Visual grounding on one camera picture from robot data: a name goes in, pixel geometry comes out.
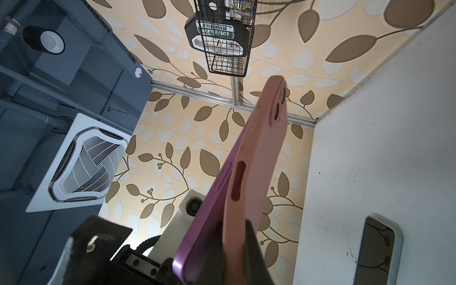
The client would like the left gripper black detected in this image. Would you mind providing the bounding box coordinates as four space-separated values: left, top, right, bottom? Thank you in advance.
48 216 178 285

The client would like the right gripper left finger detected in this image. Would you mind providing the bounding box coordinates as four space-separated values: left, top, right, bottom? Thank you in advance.
195 223 225 285

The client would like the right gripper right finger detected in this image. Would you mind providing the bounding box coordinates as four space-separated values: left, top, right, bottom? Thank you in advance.
244 220 274 285

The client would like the pink phone case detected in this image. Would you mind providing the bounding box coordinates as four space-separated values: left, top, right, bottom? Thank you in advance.
222 76 288 285

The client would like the black phone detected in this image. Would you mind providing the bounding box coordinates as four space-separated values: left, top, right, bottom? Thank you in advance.
353 214 404 285

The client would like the ceiling air conditioner vent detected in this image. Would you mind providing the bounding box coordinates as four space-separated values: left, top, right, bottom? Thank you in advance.
26 113 131 213

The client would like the ceiling spot lamp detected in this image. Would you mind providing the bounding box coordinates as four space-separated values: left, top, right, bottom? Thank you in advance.
23 26 65 55

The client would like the black white tool in basket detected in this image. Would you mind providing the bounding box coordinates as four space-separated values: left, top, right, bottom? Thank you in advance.
185 1 255 57

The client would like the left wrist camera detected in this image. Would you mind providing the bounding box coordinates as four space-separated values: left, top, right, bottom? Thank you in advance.
147 190 205 264

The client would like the aluminium cage frame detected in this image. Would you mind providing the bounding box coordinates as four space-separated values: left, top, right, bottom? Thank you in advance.
150 80 317 128

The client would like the back wire basket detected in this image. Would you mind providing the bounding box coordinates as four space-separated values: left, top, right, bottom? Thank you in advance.
194 1 258 77

